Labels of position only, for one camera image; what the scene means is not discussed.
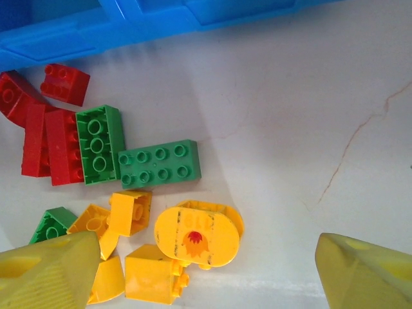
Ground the long red lego brick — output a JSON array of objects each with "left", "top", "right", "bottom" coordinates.
[
  {"left": 21, "top": 103, "right": 59, "bottom": 178},
  {"left": 44, "top": 109, "right": 85, "bottom": 187}
]

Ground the blue three-compartment plastic container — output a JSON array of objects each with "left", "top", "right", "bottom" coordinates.
[{"left": 0, "top": 0, "right": 342, "bottom": 72}]

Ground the small green lego brick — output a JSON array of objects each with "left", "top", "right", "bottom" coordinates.
[{"left": 28, "top": 207, "right": 78, "bottom": 245}]

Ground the green two-by-four lego brick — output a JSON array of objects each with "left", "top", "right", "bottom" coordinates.
[
  {"left": 75, "top": 104, "right": 126, "bottom": 187},
  {"left": 117, "top": 138, "right": 202, "bottom": 190}
]

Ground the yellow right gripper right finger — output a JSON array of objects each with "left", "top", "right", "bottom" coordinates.
[{"left": 314, "top": 232, "right": 412, "bottom": 309}]

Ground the yellow curved lego brick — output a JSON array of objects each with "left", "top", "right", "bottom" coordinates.
[{"left": 86, "top": 257, "right": 126, "bottom": 305}]

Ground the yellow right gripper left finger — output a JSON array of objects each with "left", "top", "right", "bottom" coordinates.
[{"left": 0, "top": 231, "right": 100, "bottom": 309}]

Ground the small yellow sloped lego brick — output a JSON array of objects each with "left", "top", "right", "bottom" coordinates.
[{"left": 98, "top": 230, "right": 120, "bottom": 261}]

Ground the red curved lego brick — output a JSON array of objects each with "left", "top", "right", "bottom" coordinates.
[{"left": 0, "top": 70, "right": 54, "bottom": 129}]

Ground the small red lego brick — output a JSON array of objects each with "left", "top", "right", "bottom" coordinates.
[{"left": 39, "top": 63, "right": 91, "bottom": 107}]

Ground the yellow rounded printed lego brick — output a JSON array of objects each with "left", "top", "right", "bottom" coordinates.
[{"left": 153, "top": 199, "right": 245, "bottom": 270}]

